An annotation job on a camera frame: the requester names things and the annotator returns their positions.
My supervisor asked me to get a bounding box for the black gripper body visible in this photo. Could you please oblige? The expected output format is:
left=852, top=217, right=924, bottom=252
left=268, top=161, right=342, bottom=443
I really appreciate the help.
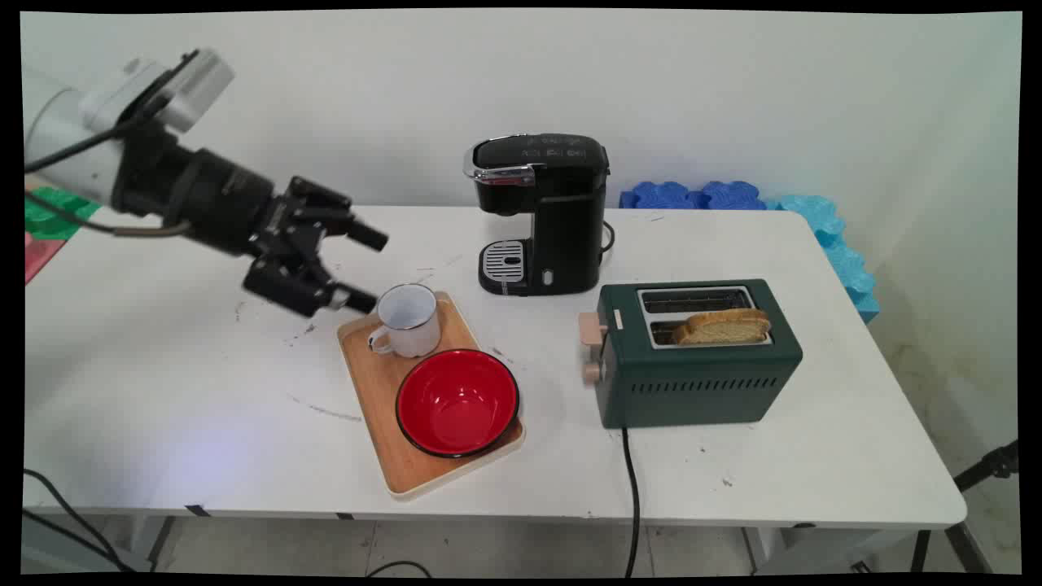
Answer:
left=112, top=122, right=328, bottom=282

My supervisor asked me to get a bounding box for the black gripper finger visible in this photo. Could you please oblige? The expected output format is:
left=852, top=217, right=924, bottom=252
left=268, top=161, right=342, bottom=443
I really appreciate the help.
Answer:
left=242, top=254, right=380, bottom=319
left=289, top=175, right=390, bottom=252

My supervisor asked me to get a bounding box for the white enamel mug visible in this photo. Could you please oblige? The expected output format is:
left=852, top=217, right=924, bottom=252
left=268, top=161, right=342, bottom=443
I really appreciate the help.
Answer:
left=367, top=282, right=444, bottom=360

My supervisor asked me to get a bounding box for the wooden serving tray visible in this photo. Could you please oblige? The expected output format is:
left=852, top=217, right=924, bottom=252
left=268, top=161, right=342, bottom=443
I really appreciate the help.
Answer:
left=336, top=291, right=527, bottom=501

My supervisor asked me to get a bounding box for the red foam mat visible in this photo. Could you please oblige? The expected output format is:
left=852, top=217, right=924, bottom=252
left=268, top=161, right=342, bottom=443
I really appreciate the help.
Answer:
left=24, top=230, right=68, bottom=286

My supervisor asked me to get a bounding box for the red bowl, black rim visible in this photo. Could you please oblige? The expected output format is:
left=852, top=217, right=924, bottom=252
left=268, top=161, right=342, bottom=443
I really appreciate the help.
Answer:
left=395, top=348, right=522, bottom=460

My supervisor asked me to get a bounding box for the black coffee machine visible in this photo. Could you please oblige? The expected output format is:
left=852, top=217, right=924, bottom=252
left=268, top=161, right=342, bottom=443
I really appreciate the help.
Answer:
left=463, top=133, right=611, bottom=297

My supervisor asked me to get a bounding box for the dark blue foam mat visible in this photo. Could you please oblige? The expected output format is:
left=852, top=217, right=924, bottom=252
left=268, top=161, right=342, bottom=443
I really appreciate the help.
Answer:
left=619, top=181, right=703, bottom=211
left=698, top=181, right=768, bottom=212

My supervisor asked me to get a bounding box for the dark green toaster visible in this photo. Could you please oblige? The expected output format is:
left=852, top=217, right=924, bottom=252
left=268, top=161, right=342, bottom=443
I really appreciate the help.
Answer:
left=594, top=278, right=803, bottom=430

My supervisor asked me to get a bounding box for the toasted bread slice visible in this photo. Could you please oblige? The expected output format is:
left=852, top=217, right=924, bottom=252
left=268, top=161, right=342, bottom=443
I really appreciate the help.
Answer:
left=672, top=308, right=773, bottom=346

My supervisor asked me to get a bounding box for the light blue foam mat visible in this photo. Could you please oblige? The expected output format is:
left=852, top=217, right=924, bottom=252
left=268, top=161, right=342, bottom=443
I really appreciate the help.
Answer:
left=764, top=194, right=882, bottom=325

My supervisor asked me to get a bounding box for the black tripod leg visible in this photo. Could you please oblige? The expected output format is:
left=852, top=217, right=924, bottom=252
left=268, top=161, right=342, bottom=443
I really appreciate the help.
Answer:
left=909, top=439, right=1021, bottom=575

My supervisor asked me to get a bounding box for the black gripper cable, grey plug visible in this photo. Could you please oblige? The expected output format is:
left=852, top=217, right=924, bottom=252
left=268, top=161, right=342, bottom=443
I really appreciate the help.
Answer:
left=23, top=190, right=195, bottom=238

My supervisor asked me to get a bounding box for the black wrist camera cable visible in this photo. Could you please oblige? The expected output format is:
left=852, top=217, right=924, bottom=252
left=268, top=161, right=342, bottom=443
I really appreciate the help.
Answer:
left=23, top=102, right=164, bottom=175

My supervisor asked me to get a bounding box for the black floor cable loop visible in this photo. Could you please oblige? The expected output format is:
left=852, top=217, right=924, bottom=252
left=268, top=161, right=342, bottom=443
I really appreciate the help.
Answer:
left=365, top=560, right=434, bottom=579

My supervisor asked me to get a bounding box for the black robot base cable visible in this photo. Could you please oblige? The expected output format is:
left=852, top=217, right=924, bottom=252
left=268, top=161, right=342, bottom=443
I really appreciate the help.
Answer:
left=23, top=468, right=139, bottom=573

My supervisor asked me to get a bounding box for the black toaster power cable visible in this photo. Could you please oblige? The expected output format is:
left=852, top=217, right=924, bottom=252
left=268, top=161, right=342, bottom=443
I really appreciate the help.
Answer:
left=620, top=426, right=642, bottom=579

